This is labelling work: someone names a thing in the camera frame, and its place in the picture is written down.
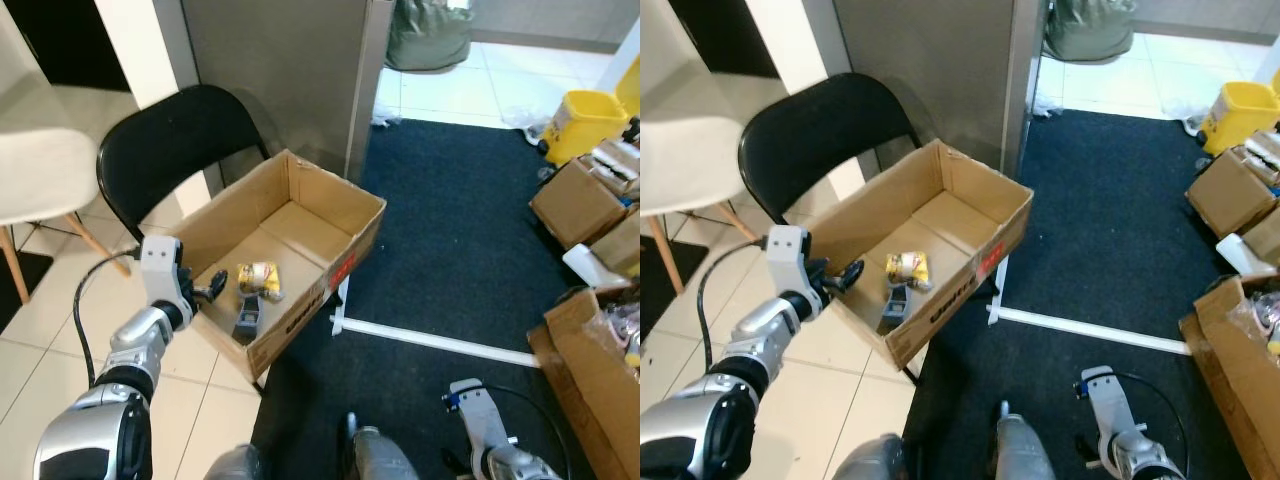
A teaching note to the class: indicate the silver right robot leg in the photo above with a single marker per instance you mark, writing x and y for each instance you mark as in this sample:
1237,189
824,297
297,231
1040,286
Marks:
380,455
1025,448

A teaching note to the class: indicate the cardboard box with plastic bags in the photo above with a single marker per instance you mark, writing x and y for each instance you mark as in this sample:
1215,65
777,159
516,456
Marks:
1235,390
590,400

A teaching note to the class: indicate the crumpled yellow wrapper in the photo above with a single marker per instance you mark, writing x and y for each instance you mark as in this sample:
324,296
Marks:
907,268
258,279

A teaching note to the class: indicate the black carpet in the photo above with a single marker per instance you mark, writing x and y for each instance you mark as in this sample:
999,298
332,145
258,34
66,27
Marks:
450,230
1100,220

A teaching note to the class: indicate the grey trash piece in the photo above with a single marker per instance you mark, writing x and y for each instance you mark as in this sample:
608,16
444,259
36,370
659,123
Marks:
895,307
247,318

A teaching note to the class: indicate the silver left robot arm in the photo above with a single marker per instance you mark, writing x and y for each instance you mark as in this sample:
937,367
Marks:
720,430
110,440

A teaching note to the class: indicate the small filled cardboard box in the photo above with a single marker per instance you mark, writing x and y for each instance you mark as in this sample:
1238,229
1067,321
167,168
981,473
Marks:
1225,190
575,205

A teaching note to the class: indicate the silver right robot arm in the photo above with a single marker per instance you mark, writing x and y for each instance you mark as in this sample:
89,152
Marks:
1140,462
520,466

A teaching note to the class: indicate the grey metal cabinet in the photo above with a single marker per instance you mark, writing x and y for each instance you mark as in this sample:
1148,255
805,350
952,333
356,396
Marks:
930,60
280,70

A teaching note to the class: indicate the green sack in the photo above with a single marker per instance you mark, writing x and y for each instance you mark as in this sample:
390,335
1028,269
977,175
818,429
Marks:
1090,30
428,35

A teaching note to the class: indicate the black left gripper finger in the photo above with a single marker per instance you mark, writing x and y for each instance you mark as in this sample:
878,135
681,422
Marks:
842,283
217,281
208,295
851,268

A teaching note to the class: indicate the silver left robot leg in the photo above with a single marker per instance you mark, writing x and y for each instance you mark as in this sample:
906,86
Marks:
870,460
235,465

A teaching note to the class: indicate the white floor bar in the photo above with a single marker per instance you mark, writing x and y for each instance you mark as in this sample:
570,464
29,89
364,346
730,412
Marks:
1090,331
430,341

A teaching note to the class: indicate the small black floor mat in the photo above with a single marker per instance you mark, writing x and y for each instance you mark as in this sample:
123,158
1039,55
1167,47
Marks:
18,285
660,280

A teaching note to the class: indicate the yellow mop bucket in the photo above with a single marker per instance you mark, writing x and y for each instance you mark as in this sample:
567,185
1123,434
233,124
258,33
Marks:
1240,115
585,125

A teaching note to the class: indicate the white chair with wooden legs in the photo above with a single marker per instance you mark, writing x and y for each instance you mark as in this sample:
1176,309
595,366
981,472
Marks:
40,175
685,165

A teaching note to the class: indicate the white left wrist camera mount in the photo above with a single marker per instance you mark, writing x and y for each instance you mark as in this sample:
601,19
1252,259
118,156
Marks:
160,262
786,255

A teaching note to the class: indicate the silver robot leg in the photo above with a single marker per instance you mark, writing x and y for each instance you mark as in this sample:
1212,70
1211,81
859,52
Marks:
235,465
870,460
1025,448
380,455

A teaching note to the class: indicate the large open cardboard box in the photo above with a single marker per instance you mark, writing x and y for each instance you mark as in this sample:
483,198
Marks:
300,220
950,210

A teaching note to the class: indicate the black folding chair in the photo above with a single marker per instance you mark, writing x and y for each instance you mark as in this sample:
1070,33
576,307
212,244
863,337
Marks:
820,140
170,150

